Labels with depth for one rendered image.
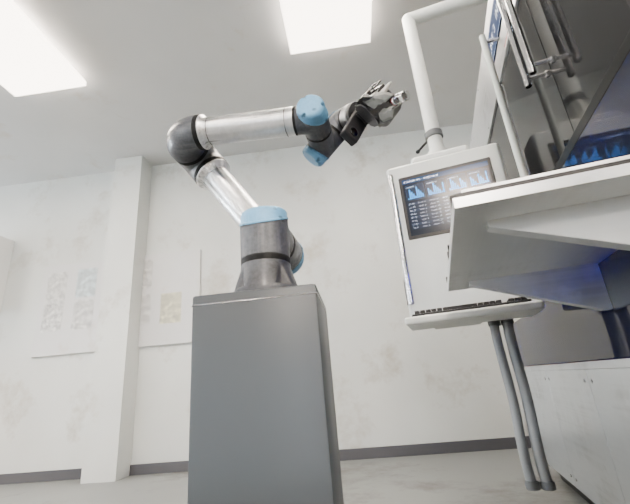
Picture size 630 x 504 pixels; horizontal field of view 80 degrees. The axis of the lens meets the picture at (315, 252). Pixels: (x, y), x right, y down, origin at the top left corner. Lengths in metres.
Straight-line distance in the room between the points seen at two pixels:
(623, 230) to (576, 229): 0.07
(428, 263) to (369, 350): 1.92
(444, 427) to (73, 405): 3.31
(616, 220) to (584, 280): 0.51
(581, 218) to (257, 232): 0.62
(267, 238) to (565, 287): 0.85
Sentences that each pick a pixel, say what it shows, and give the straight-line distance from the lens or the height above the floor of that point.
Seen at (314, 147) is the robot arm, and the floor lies 1.23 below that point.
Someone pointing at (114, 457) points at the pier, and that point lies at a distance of 3.89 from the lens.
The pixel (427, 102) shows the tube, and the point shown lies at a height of 1.89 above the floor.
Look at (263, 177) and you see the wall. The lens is 4.16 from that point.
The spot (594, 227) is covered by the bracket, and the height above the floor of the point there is 0.81.
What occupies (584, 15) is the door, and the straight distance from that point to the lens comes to 1.26.
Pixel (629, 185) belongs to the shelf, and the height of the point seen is 0.86.
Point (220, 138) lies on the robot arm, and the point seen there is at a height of 1.25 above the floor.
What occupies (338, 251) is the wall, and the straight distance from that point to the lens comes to 3.69.
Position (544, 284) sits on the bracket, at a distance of 1.27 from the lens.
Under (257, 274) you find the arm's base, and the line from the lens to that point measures 0.83.
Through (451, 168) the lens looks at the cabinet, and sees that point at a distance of 1.84.
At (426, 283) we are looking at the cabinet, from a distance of 1.67.
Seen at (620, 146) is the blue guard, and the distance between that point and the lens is 1.11.
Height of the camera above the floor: 0.60
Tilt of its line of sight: 19 degrees up
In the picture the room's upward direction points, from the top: 5 degrees counter-clockwise
